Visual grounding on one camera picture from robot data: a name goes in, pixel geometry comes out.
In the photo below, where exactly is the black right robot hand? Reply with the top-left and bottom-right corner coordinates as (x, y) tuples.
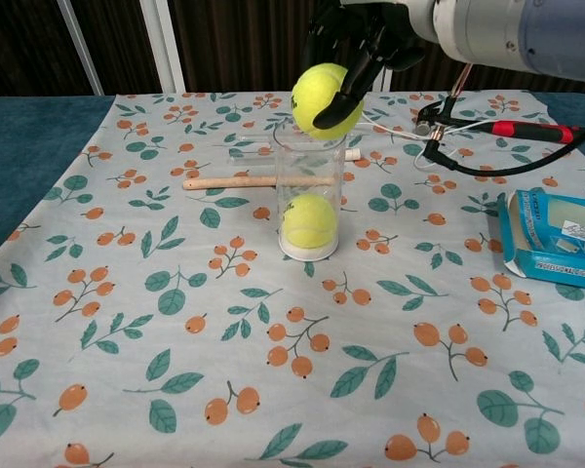
(300, 0), (426, 131)

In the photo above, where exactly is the yellow tennis ball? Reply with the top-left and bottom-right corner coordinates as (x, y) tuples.
(281, 193), (336, 250)
(292, 62), (366, 142)

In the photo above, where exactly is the clear plastic cup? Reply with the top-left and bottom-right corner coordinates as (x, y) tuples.
(272, 132), (347, 262)

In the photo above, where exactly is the glass test tube with cork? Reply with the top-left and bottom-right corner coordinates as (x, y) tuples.
(228, 147), (364, 168)

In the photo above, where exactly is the wooden stick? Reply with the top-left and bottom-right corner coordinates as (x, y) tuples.
(182, 175), (334, 192)

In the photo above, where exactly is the blue cardboard box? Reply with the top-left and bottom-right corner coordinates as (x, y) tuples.
(487, 188), (585, 293)

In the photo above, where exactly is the floral tablecloth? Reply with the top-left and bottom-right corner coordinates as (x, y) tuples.
(0, 90), (585, 468)

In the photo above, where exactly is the white cable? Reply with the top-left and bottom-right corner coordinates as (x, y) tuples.
(355, 92), (470, 173)

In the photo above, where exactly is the black robot hand cable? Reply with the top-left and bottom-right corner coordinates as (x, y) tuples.
(424, 87), (585, 178)

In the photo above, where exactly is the white partition frame post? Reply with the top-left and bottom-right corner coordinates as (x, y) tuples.
(55, 0), (106, 97)
(139, 0), (187, 95)

